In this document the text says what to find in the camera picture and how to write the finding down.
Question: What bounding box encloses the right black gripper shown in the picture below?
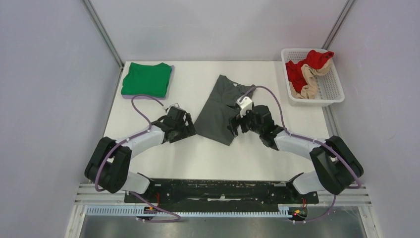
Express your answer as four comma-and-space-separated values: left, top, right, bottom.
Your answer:
227, 107, 263, 137

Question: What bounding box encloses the dark grey t shirt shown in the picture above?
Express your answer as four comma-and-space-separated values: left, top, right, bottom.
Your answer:
194, 75, 254, 146

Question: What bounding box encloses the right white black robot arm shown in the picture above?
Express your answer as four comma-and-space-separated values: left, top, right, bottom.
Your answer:
228, 105, 364, 202

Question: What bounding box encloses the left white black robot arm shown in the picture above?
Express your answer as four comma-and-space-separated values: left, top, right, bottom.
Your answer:
84, 106, 196, 202

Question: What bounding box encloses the folded green t shirt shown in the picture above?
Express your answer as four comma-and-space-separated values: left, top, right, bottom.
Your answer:
120, 62, 172, 99

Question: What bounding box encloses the beige t shirt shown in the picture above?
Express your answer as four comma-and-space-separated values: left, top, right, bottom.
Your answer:
289, 58, 333, 100

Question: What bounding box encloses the white plastic basket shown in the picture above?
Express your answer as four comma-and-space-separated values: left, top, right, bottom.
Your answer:
281, 48, 345, 107

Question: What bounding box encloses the red t shirt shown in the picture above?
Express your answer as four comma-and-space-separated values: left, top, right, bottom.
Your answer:
285, 50, 335, 99

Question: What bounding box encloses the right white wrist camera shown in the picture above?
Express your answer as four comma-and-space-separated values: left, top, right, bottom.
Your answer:
236, 96, 254, 118

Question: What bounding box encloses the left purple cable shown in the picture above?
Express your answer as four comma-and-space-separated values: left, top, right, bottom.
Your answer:
94, 94, 182, 224

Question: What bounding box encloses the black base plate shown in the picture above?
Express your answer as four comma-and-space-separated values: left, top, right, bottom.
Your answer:
141, 178, 319, 212

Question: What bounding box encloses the aluminium front rail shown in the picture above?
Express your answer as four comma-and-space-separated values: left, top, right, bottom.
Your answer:
75, 183, 372, 207

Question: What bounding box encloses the white slotted cable duct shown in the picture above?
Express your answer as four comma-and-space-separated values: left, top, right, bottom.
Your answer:
86, 205, 296, 219

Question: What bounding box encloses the right aluminium frame post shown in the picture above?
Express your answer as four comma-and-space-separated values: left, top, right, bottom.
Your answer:
321, 0, 357, 50

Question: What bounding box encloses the aluminium frame post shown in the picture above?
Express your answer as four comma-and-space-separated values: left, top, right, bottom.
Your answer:
321, 0, 357, 50
81, 0, 124, 70

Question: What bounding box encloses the left aluminium frame post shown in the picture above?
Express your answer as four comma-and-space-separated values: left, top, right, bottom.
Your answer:
81, 0, 124, 70

